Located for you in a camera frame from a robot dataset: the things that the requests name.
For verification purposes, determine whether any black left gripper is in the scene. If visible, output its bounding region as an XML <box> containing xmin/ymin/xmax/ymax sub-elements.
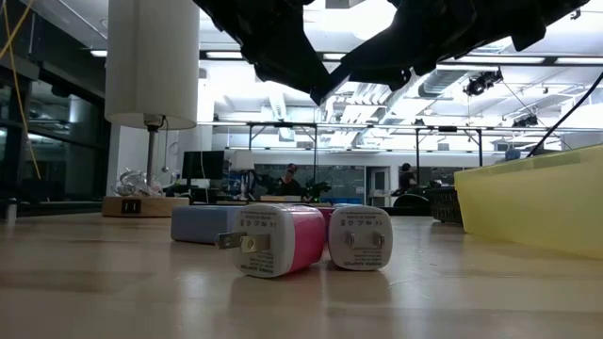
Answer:
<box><xmin>192</xmin><ymin>0</ymin><xmax>331</xmax><ymax>94</ymax></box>

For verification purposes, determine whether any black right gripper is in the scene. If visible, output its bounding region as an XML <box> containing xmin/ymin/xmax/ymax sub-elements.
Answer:
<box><xmin>310</xmin><ymin>0</ymin><xmax>514</xmax><ymax>107</ymax></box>

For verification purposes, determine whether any purple white power adapter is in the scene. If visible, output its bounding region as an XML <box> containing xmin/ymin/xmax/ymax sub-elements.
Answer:
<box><xmin>327</xmin><ymin>204</ymin><xmax>394</xmax><ymax>273</ymax></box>

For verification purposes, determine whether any periwinkle blue block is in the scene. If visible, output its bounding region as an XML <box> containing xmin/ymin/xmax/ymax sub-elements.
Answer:
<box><xmin>171</xmin><ymin>205</ymin><xmax>244</xmax><ymax>245</ymax></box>

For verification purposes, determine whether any black office chair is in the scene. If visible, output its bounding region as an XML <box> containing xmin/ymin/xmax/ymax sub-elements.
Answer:
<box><xmin>392</xmin><ymin>192</ymin><xmax>431</xmax><ymax>217</ymax></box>

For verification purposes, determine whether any small white shade lamp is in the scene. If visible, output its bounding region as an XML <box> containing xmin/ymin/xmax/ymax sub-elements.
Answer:
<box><xmin>229</xmin><ymin>149</ymin><xmax>256</xmax><ymax>202</ymax></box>

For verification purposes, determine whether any black ceiling spotlight cluster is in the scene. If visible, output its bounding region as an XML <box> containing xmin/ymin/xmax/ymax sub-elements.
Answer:
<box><xmin>464</xmin><ymin>69</ymin><xmax>504</xmax><ymax>98</ymax></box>

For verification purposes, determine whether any black computer monitor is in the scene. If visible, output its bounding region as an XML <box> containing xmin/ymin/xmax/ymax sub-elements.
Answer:
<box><xmin>181</xmin><ymin>150</ymin><xmax>226</xmax><ymax>181</ymax></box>

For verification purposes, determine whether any white shade wooden base lamp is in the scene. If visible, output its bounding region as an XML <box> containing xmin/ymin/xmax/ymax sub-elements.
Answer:
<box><xmin>101</xmin><ymin>0</ymin><xmax>200</xmax><ymax>218</ymax></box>

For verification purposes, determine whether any pink white power adapter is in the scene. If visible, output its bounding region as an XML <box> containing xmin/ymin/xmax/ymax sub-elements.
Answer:
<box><xmin>216</xmin><ymin>202</ymin><xmax>328</xmax><ymax>280</ymax></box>

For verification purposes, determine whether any crumpled clear plastic wrap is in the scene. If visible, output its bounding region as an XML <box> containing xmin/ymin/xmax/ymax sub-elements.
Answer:
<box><xmin>112</xmin><ymin>169</ymin><xmax>164</xmax><ymax>198</ymax></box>

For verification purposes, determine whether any yellow translucent plastic tray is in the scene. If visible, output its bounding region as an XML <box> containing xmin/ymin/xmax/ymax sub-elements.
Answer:
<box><xmin>454</xmin><ymin>145</ymin><xmax>603</xmax><ymax>262</ymax></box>

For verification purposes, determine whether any black metal frame rig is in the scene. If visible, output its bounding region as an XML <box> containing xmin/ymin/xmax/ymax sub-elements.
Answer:
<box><xmin>414</xmin><ymin>124</ymin><xmax>485</xmax><ymax>185</ymax></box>
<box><xmin>244</xmin><ymin>121</ymin><xmax>319</xmax><ymax>189</ymax></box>

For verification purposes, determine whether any black ceiling light rail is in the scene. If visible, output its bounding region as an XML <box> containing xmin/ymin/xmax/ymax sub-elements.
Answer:
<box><xmin>199</xmin><ymin>49</ymin><xmax>603</xmax><ymax>66</ymax></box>

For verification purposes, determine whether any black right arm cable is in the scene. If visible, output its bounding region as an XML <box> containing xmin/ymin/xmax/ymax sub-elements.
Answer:
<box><xmin>526</xmin><ymin>70</ymin><xmax>603</xmax><ymax>159</ymax></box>

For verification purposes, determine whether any yellow hanging cable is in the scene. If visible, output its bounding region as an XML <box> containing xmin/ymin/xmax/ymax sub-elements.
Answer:
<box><xmin>0</xmin><ymin>0</ymin><xmax>42</xmax><ymax>181</ymax></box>

